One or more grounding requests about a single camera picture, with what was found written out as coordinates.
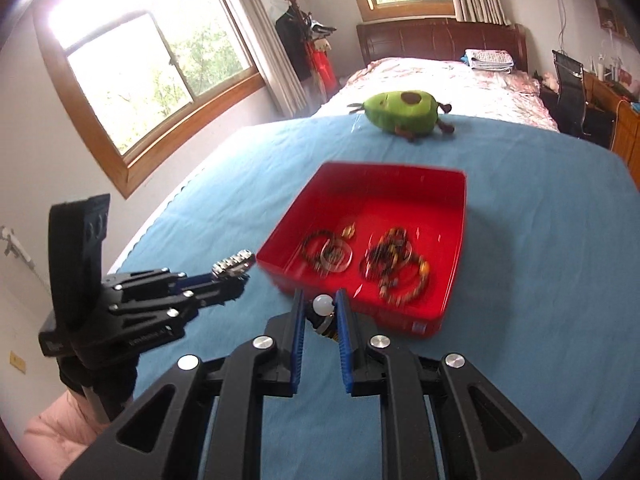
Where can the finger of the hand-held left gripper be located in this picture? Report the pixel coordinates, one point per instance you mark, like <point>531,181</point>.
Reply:
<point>210,295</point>
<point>145,282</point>

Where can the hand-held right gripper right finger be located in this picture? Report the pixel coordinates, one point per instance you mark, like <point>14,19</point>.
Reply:
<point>344,340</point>

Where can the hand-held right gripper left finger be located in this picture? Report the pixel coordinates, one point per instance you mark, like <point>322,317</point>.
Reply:
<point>298,340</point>

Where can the red plastic tray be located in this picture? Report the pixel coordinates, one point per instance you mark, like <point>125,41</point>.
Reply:
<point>380,185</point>

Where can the person's left forearm pink sleeve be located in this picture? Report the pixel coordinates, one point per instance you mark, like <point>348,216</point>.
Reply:
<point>55,435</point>

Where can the person's left hand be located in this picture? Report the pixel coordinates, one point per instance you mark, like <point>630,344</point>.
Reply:
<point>115,380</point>

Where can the clear glass bangle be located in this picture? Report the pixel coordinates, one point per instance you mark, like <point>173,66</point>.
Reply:
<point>346,260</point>

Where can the blue blanket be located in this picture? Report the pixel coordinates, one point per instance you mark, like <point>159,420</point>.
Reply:
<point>525,260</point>

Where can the green avocado plush toy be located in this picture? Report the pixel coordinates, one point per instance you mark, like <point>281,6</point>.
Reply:
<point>400,110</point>

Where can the red hanging garment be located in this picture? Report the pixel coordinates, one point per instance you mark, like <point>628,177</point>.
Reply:
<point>325,72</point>

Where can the striped side window curtain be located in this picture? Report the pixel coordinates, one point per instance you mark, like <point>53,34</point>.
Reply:
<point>270,50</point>

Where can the coat rack with clothes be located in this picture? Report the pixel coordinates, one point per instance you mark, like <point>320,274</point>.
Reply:
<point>292,40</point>

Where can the pink floral bedsheet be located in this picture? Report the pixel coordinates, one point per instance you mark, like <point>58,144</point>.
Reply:
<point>450,80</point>

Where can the dark wooden headboard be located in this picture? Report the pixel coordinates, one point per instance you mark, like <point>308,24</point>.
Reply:
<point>430,42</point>

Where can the folded towels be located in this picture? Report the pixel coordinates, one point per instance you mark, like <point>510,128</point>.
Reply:
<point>487,60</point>

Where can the black office chair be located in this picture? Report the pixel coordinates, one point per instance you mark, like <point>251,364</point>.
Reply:
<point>570,90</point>

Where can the wooden desk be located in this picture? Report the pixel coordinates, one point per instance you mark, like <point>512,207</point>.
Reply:
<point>625,130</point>

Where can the white wall pipe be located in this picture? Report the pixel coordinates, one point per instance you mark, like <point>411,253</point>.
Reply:
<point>15,247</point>

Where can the yellow wall socket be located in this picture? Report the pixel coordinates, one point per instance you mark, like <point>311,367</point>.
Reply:
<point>17,362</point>

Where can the large wooden frame window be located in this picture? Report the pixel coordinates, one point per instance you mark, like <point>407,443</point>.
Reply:
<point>50,60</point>

